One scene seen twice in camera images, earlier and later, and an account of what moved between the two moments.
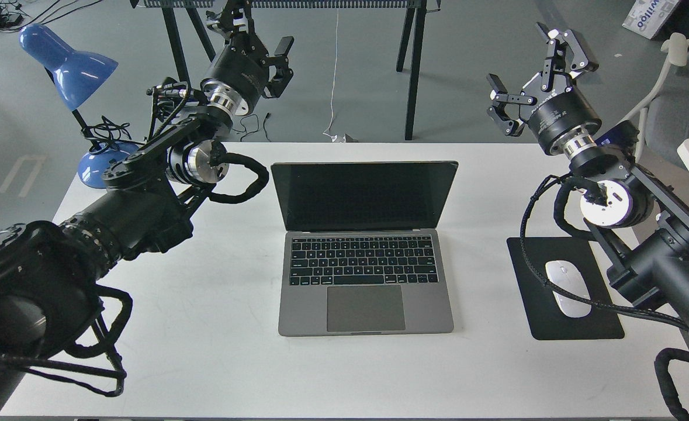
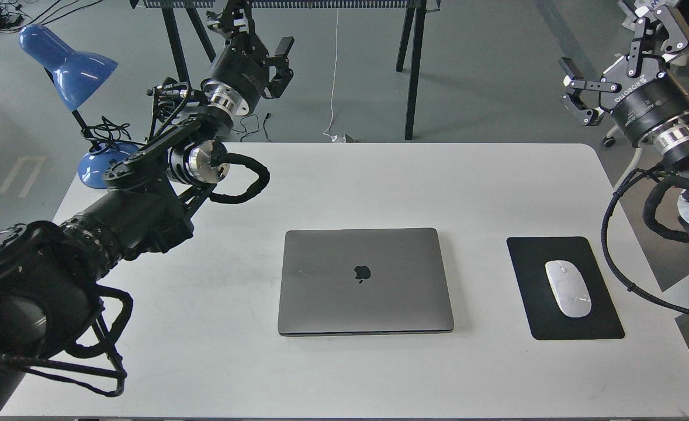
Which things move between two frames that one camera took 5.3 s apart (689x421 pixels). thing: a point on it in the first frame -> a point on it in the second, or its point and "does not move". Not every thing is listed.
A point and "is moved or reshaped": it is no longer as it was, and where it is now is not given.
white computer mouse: (564, 274) does not move
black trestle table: (415, 9) does not move
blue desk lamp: (76, 74) does not move
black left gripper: (243, 64) does not move
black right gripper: (548, 111) -> (647, 96)
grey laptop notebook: (360, 255) is moved or reshaped
